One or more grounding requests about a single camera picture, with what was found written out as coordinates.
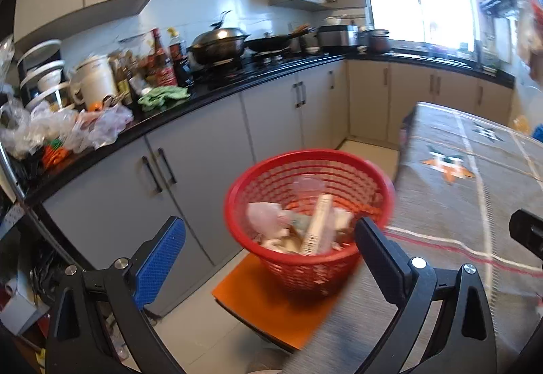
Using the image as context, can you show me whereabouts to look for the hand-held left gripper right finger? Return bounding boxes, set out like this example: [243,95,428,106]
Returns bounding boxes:
[354,217,498,374]

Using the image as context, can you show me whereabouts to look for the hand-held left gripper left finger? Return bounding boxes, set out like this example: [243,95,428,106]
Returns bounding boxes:
[44,216,187,374]

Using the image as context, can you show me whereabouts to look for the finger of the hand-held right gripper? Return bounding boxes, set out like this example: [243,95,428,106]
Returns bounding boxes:
[509,209,543,261]

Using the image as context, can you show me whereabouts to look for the red plastic basket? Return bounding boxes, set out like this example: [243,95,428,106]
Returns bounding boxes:
[223,149,398,299]

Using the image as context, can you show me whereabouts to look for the long white box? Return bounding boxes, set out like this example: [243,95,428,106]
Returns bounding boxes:
[300,193,334,257]

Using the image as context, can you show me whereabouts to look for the white plastic bag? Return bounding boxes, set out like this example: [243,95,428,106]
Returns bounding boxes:
[247,201,291,240]

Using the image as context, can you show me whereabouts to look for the grey patterned tablecloth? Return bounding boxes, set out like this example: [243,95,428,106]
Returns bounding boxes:
[293,101,543,374]

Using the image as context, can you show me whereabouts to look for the orange stool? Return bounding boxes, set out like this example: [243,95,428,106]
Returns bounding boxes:
[211,254,355,351]

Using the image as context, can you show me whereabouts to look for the pile of plastic bags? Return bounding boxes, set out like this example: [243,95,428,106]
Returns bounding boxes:
[0,100,135,160]

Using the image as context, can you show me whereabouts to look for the orange plastic bag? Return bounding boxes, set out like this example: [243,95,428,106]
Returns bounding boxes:
[41,141,72,170]

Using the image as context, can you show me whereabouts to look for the green cloth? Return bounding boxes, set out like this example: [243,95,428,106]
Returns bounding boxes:
[137,85,190,113]

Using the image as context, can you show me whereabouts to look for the black kitchen countertop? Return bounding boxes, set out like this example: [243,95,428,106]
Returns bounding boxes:
[0,50,516,205]

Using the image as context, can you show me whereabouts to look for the beige kitchen base cabinets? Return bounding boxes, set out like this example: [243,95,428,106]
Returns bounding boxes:
[25,60,516,315]

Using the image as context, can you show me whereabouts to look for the cluster of condiment bottles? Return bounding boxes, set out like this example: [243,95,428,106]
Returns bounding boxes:
[108,50,153,103]

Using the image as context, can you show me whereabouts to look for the white ceramic jar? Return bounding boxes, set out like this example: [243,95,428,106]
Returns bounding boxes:
[69,54,118,111]

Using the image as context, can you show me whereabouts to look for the red label sauce bottle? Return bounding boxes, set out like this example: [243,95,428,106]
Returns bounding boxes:
[149,27,178,88]

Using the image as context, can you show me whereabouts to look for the bunch of hanging bags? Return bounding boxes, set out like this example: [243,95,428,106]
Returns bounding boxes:
[515,1,543,74]

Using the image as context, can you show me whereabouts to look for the dark soy sauce bottle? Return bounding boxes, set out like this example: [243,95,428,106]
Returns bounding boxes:
[167,27,193,87]

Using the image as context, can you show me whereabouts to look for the black gas stove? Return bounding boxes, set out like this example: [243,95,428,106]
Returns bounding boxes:
[187,52,298,76]

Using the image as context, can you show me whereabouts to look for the brown cooking pot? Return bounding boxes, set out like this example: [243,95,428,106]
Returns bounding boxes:
[366,29,391,55]

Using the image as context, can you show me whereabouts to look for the wok with metal lid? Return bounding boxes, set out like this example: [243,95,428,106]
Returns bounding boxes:
[186,11,252,66]

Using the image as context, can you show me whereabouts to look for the white tiered rack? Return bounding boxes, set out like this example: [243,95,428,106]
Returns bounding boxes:
[16,39,71,110]

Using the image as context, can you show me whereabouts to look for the black frying pan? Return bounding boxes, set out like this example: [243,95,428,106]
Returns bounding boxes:
[244,32,300,53]

